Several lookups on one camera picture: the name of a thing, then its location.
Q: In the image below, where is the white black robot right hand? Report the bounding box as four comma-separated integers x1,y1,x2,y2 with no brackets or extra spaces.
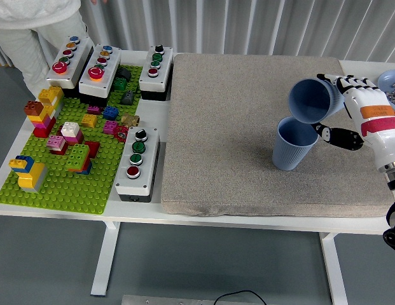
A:
310,72,395,173

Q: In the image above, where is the blue ribbed cup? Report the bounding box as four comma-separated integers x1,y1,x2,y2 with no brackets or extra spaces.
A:
288,78,346,125
272,116,319,172

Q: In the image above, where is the blue plate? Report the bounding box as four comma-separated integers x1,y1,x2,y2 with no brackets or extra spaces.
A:
377,69,395,112

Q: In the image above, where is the white pleated curtain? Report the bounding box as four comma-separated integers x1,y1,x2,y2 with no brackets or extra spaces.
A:
0,0,395,67

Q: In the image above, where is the grey-brown padded mat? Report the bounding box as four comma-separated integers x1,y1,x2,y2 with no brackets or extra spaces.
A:
161,53,395,218

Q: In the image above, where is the white table leg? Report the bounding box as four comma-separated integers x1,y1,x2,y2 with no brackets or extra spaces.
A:
90,220,121,297
320,232,348,305

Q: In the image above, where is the four-button control box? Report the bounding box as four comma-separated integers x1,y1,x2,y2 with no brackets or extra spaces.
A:
138,44,174,102
114,126,161,203

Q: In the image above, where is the brass pipe fitting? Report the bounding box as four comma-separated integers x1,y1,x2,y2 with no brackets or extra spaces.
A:
121,113,141,127

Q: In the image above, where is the dark green brick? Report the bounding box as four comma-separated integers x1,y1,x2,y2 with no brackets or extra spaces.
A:
111,77,128,93

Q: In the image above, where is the red valve handwheel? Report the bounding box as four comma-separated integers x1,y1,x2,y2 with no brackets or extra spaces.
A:
113,125,130,143

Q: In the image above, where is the five-button control box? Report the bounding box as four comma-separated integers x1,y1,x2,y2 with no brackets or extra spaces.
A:
78,43,122,107
45,34,94,98

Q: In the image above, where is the green-topped brick stack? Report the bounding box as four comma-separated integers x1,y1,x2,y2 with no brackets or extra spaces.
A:
65,143,94,175

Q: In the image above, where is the green studded baseplate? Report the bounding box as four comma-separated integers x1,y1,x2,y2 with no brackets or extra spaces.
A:
0,65,144,215

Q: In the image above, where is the pink white red brick stack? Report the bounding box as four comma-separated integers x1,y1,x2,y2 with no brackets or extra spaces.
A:
46,134,69,156

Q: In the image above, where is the yellow white brick stack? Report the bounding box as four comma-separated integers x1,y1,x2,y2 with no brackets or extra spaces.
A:
38,85,65,119

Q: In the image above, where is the brown-topped brick tower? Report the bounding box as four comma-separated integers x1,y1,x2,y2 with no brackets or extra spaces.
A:
24,100,57,139

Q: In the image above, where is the yellow blue grey brick stack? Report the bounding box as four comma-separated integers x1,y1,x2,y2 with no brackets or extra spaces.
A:
8,155,49,194

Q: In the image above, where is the person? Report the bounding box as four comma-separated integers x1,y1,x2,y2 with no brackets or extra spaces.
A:
0,0,109,100

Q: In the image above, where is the black cable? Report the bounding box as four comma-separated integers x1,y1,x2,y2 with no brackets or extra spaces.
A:
214,289,267,305

